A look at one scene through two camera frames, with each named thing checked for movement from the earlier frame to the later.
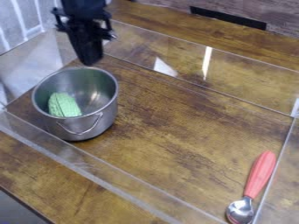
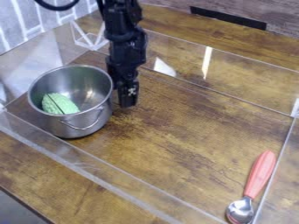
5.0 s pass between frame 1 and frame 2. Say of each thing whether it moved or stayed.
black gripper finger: moved
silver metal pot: stayed
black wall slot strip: stayed
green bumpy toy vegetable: moved
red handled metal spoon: stayed
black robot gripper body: moved
